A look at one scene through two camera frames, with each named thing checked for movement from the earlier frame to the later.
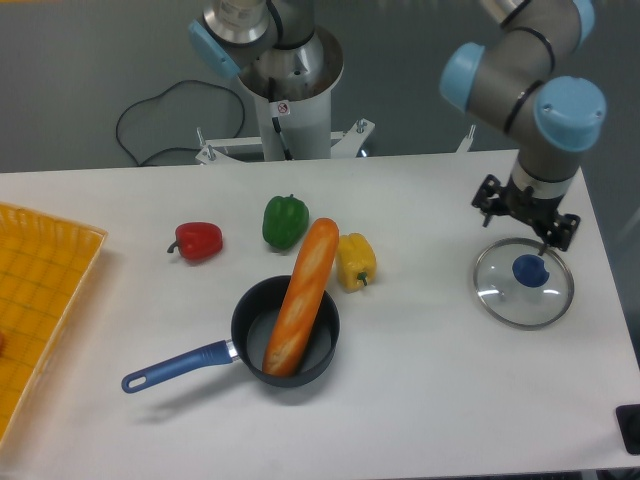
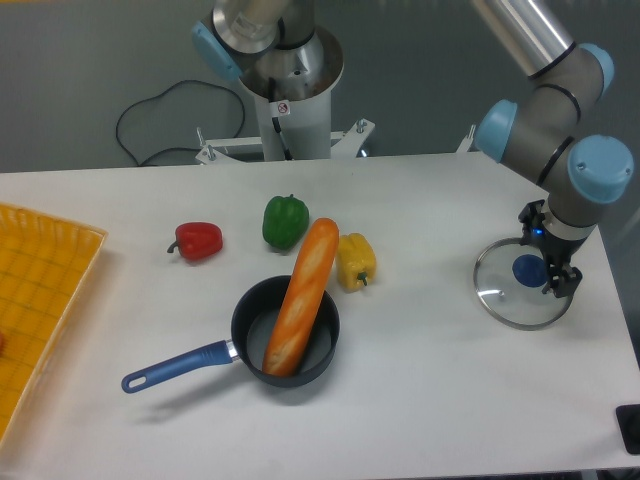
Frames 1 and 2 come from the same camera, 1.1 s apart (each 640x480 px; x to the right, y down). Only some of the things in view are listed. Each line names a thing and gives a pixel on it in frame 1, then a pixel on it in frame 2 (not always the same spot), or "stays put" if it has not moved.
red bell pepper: [197, 240] stays put
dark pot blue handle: [254, 319] stays put
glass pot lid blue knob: [530, 270] stays put
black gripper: [524, 205] -> [563, 279]
